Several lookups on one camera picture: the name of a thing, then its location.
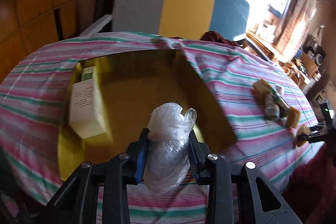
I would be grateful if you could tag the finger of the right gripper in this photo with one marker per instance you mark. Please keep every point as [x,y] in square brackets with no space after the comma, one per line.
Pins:
[318,128]
[314,138]

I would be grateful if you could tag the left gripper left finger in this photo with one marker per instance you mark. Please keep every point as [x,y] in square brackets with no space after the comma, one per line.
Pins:
[138,158]

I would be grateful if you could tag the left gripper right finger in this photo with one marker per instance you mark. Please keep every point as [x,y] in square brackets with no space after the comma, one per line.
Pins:
[197,154]

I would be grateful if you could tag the small yellow sponge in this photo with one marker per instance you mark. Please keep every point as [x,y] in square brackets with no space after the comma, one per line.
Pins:
[302,132]

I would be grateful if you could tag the medium yellow sponge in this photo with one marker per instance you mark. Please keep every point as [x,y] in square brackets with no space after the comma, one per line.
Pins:
[293,117]

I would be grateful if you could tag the clear plastic bag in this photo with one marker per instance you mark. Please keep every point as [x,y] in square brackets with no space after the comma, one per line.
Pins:
[167,160]

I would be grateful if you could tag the green cracker packet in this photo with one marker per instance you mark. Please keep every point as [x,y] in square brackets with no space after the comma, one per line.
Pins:
[280,101]

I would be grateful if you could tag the striped pink green tablecloth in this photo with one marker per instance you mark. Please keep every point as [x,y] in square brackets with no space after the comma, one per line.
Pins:
[32,98]

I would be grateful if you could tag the small white crumpled paper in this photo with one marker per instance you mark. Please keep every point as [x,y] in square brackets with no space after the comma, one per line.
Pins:
[279,90]

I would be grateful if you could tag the white cardboard box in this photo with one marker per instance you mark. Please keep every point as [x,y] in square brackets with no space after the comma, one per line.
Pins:
[86,110]

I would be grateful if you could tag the large yellow sponge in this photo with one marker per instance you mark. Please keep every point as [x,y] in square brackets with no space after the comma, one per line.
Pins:
[262,87]

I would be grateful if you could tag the green white small box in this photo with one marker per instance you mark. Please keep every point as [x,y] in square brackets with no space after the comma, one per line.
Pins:
[88,73]

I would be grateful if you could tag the wooden desk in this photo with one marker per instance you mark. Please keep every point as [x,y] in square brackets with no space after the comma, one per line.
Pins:
[268,48]

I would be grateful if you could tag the dark red cloth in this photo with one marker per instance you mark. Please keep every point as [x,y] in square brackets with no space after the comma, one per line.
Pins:
[212,36]

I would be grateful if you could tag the beige window curtain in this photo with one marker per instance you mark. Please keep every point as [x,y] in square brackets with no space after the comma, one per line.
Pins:
[293,26]

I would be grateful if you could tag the grey yellow blue mattress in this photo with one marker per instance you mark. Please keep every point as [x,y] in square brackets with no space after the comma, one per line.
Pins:
[187,19]

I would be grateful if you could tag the wooden wardrobe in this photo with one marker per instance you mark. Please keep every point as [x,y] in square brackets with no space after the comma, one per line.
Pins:
[27,25]

